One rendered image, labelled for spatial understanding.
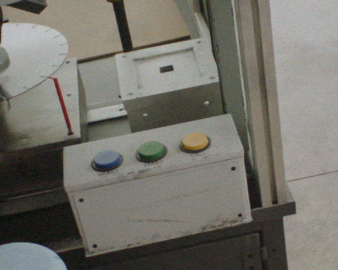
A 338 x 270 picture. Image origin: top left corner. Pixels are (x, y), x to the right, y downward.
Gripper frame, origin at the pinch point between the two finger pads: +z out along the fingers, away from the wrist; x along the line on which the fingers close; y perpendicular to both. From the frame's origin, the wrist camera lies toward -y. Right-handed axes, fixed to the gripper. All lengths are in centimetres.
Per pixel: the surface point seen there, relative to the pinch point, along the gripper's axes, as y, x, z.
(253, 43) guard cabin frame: -28, 30, -32
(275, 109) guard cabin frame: -33, 37, -23
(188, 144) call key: -20.0, 35.7, -16.0
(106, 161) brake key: -8.0, 33.4, -11.9
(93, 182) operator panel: -5.2, 36.0, -11.0
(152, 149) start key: -15.1, 34.2, -13.9
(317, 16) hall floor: -180, -88, 126
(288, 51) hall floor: -152, -69, 121
